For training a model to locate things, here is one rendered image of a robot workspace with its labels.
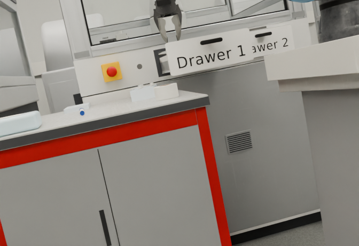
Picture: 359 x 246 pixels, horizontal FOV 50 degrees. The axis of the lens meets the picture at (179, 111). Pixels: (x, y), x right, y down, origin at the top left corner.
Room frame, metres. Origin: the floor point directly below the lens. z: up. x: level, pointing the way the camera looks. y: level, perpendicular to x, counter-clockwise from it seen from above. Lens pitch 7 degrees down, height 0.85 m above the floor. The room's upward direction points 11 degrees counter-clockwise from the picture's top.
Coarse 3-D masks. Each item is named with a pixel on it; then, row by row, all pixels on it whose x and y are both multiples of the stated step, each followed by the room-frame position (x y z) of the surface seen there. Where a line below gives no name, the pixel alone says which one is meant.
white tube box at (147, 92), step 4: (156, 84) 1.37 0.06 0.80; (136, 88) 1.39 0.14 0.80; (144, 88) 1.26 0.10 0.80; (148, 88) 1.26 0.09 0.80; (152, 88) 1.26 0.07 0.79; (132, 92) 1.27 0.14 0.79; (136, 92) 1.27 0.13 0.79; (140, 92) 1.26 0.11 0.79; (144, 92) 1.26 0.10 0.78; (148, 92) 1.26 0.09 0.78; (152, 92) 1.26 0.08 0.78; (132, 96) 1.27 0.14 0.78; (136, 96) 1.27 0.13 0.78; (140, 96) 1.26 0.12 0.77; (144, 96) 1.26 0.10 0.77; (148, 96) 1.26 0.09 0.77; (152, 96) 1.26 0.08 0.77; (132, 100) 1.27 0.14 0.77; (136, 100) 1.27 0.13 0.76; (140, 100) 1.27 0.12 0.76
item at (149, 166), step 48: (192, 96) 1.04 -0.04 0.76; (0, 144) 0.92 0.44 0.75; (48, 144) 0.95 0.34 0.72; (96, 144) 0.97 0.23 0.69; (144, 144) 0.99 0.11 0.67; (192, 144) 1.01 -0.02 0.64; (0, 192) 0.93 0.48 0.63; (48, 192) 0.95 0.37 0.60; (96, 192) 0.97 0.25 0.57; (144, 192) 0.99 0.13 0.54; (192, 192) 1.01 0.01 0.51; (0, 240) 0.93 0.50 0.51; (48, 240) 0.94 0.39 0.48; (96, 240) 0.96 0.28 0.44; (144, 240) 0.98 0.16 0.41; (192, 240) 1.00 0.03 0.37
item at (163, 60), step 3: (162, 57) 1.51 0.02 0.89; (165, 57) 1.44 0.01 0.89; (162, 60) 1.53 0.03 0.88; (165, 60) 1.46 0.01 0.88; (162, 63) 1.53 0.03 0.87; (165, 63) 1.46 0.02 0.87; (162, 66) 1.55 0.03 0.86; (165, 66) 1.47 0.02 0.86; (168, 66) 1.39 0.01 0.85; (162, 69) 1.56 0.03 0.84; (165, 69) 1.49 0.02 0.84; (168, 69) 1.41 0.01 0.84; (162, 72) 1.60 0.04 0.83
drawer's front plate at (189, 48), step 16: (224, 32) 1.29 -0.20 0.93; (240, 32) 1.30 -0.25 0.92; (176, 48) 1.27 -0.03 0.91; (192, 48) 1.27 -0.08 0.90; (208, 48) 1.28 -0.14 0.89; (224, 48) 1.29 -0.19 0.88; (176, 64) 1.26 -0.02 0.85; (192, 64) 1.27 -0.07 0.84; (208, 64) 1.28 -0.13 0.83; (224, 64) 1.29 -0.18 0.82
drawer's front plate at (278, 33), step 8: (256, 32) 1.65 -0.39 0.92; (264, 32) 1.65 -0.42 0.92; (272, 32) 1.66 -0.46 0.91; (280, 32) 1.66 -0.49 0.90; (288, 32) 1.67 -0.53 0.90; (256, 40) 1.64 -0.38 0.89; (264, 40) 1.65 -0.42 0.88; (272, 40) 1.66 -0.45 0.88; (280, 40) 1.66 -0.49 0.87; (288, 40) 1.67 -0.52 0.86; (256, 48) 1.64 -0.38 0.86; (272, 48) 1.66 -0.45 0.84; (280, 48) 1.66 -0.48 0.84; (288, 48) 1.67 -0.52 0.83; (256, 56) 1.64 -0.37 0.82
